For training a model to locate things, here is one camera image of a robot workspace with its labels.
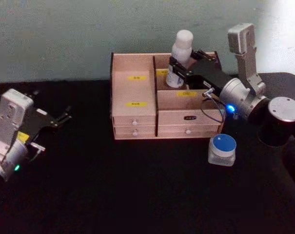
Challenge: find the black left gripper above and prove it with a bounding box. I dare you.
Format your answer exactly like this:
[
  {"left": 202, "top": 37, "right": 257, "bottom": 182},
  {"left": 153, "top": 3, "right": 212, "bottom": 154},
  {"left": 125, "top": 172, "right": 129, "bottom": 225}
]
[{"left": 17, "top": 90, "right": 73, "bottom": 146}]

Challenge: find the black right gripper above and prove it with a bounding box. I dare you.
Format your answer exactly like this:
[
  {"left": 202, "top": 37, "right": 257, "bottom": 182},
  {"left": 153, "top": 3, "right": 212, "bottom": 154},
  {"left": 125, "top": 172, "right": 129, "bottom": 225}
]
[{"left": 169, "top": 49, "right": 233, "bottom": 97}]

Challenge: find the white plastic bottle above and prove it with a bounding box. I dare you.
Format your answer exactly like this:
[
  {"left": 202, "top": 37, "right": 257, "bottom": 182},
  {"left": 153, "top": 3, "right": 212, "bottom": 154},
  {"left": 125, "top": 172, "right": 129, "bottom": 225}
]
[{"left": 165, "top": 29, "right": 194, "bottom": 88}]

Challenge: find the wide wooden drawer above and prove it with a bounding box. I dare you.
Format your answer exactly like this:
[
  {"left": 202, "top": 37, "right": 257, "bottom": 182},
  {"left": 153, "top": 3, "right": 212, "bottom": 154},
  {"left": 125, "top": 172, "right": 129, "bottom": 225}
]
[
  {"left": 157, "top": 125, "right": 220, "bottom": 138},
  {"left": 157, "top": 109, "right": 222, "bottom": 126}
]

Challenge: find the wooden desk organizer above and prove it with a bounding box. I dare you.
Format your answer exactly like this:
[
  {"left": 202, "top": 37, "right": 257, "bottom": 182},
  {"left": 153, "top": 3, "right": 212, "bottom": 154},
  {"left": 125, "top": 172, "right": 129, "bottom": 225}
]
[{"left": 110, "top": 51, "right": 224, "bottom": 141}]

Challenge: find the small wooden drawer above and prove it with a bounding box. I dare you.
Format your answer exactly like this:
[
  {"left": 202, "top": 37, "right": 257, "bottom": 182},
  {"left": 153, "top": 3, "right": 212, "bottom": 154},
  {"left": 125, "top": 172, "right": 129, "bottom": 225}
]
[
  {"left": 113, "top": 116, "right": 156, "bottom": 127},
  {"left": 114, "top": 126, "right": 156, "bottom": 137}
]

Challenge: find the clear jar with blue lid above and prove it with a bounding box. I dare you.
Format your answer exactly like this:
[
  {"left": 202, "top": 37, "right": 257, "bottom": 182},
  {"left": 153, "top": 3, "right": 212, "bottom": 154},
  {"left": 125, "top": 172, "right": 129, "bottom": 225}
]
[{"left": 208, "top": 134, "right": 237, "bottom": 167}]

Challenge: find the black table cloth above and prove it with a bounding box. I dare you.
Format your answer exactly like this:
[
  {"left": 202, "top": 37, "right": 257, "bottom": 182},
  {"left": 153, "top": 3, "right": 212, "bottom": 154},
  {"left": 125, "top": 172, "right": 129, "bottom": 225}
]
[{"left": 0, "top": 72, "right": 295, "bottom": 234}]

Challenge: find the right gripper dark cable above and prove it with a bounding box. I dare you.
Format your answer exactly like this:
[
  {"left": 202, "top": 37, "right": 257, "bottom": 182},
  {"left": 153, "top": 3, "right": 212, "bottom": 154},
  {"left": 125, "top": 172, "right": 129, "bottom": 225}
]
[{"left": 200, "top": 88, "right": 227, "bottom": 120}]

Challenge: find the gripper dark cable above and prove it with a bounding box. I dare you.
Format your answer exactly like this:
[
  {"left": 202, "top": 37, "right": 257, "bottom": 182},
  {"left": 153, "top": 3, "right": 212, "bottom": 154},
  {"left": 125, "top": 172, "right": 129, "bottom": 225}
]
[
  {"left": 200, "top": 88, "right": 227, "bottom": 120},
  {"left": 26, "top": 131, "right": 46, "bottom": 163}
]

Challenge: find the left gripper dark cable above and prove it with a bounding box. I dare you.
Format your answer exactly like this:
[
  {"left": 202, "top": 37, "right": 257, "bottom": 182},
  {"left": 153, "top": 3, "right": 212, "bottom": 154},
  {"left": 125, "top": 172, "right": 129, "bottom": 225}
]
[{"left": 26, "top": 131, "right": 46, "bottom": 163}]

